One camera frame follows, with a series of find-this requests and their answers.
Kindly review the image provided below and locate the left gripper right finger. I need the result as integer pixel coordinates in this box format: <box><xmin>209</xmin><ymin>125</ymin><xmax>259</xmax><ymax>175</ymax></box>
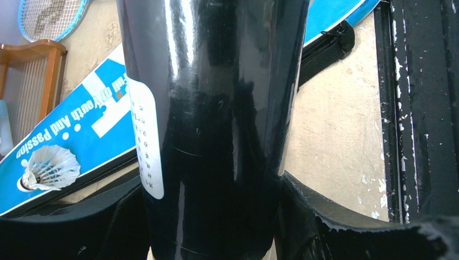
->
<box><xmin>274</xmin><ymin>173</ymin><xmax>458</xmax><ymax>259</ymax></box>

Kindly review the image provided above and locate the far blue badminton racket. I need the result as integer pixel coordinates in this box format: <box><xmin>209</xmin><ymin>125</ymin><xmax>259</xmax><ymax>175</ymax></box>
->
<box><xmin>17</xmin><ymin>0</ymin><xmax>91</xmax><ymax>42</ymax></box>

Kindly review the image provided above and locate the blue racket bag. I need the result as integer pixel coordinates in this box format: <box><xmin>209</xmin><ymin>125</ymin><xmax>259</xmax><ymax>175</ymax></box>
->
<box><xmin>1</xmin><ymin>1</ymin><xmax>378</xmax><ymax>217</ymax></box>

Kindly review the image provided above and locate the black shuttlecock tube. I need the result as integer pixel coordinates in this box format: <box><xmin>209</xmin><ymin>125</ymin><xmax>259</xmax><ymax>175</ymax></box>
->
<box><xmin>117</xmin><ymin>1</ymin><xmax>309</xmax><ymax>259</ymax></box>

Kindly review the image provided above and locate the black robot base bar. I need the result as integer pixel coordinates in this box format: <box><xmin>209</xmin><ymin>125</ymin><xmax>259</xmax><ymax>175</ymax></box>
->
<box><xmin>374</xmin><ymin>1</ymin><xmax>458</xmax><ymax>223</ymax></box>

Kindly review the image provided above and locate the white shuttlecock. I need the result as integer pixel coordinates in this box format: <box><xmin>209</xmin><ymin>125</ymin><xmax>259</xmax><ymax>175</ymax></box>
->
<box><xmin>17</xmin><ymin>145</ymin><xmax>81</xmax><ymax>192</ymax></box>

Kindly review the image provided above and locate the wooden three-tier shelf rack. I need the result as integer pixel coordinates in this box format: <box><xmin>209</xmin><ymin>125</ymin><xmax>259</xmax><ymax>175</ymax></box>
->
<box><xmin>1</xmin><ymin>40</ymin><xmax>67</xmax><ymax>145</ymax></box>

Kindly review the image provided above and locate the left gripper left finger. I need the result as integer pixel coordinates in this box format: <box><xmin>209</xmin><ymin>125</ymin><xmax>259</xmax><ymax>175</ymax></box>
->
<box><xmin>1</xmin><ymin>177</ymin><xmax>150</xmax><ymax>259</ymax></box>

